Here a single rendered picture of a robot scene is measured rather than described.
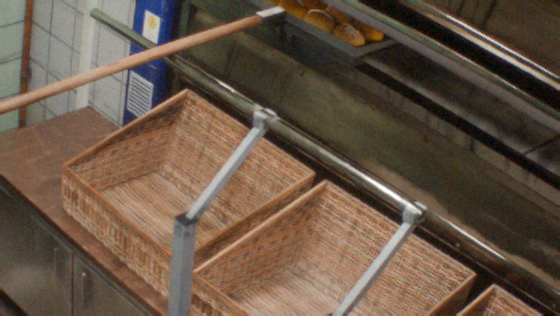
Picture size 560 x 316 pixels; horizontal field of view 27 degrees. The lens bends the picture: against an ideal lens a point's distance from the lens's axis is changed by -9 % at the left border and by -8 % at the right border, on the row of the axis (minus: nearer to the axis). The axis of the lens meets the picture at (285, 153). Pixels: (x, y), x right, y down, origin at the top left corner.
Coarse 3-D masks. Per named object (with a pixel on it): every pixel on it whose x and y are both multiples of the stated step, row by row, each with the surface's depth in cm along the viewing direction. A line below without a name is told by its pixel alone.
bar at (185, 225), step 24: (120, 24) 333; (144, 48) 325; (192, 72) 313; (240, 96) 304; (264, 120) 298; (240, 144) 300; (312, 144) 289; (336, 168) 285; (216, 192) 298; (384, 192) 276; (192, 216) 296; (408, 216) 271; (192, 240) 298; (192, 264) 302; (384, 264) 271; (360, 288) 270; (168, 312) 310; (336, 312) 269
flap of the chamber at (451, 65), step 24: (336, 0) 303; (360, 0) 308; (384, 0) 316; (384, 24) 294; (408, 24) 300; (456, 48) 293; (456, 72) 281; (504, 72) 287; (504, 96) 272; (552, 96) 281; (552, 120) 263
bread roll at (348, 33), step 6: (342, 24) 335; (348, 24) 335; (336, 30) 336; (342, 30) 334; (348, 30) 333; (354, 30) 333; (336, 36) 336; (342, 36) 334; (348, 36) 333; (354, 36) 333; (360, 36) 333; (348, 42) 333; (354, 42) 333; (360, 42) 333
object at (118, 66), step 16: (256, 16) 338; (208, 32) 327; (224, 32) 330; (160, 48) 316; (176, 48) 319; (112, 64) 305; (128, 64) 308; (64, 80) 296; (80, 80) 298; (32, 96) 288; (48, 96) 292; (0, 112) 282
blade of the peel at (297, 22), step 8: (248, 0) 354; (256, 0) 352; (264, 0) 350; (264, 8) 350; (272, 8) 348; (288, 16) 344; (296, 24) 343; (304, 24) 341; (312, 32) 340; (320, 32) 337; (328, 40) 336; (336, 40) 334; (384, 40) 341; (392, 40) 340; (344, 48) 333; (352, 48) 331; (360, 48) 331; (368, 48) 334; (376, 48) 337
